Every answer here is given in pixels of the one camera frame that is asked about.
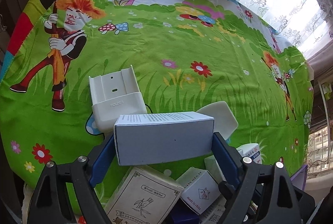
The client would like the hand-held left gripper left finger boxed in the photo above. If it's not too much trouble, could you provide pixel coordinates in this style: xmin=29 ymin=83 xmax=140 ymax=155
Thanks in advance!
xmin=27 ymin=133 xmax=116 ymax=224

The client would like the striped plush cushion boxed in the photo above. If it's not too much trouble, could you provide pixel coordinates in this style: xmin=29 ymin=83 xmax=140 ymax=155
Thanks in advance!
xmin=21 ymin=182 xmax=78 ymax=224

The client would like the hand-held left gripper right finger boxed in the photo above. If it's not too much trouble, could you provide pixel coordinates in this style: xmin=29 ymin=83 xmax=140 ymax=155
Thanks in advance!
xmin=213 ymin=132 xmax=302 ymax=224

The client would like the pile of small cartons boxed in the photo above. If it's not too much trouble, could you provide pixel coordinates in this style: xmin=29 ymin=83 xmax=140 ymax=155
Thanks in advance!
xmin=105 ymin=143 xmax=263 ymax=224

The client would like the purple storage box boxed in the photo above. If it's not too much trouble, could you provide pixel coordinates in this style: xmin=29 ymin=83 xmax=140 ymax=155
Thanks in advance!
xmin=291 ymin=164 xmax=309 ymax=189

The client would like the pale blue oblong box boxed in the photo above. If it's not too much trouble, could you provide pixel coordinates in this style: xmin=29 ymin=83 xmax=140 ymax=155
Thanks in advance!
xmin=114 ymin=111 xmax=214 ymax=166

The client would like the green cartoon printed blanket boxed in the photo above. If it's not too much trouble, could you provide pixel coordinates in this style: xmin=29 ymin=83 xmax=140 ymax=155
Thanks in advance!
xmin=0 ymin=0 xmax=315 ymax=214

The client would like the white plastic holder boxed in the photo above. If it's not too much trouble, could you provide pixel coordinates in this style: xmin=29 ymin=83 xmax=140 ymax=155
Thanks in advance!
xmin=89 ymin=65 xmax=148 ymax=133

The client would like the white plastic tray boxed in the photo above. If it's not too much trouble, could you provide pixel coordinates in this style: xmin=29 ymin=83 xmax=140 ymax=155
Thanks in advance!
xmin=196 ymin=101 xmax=238 ymax=140

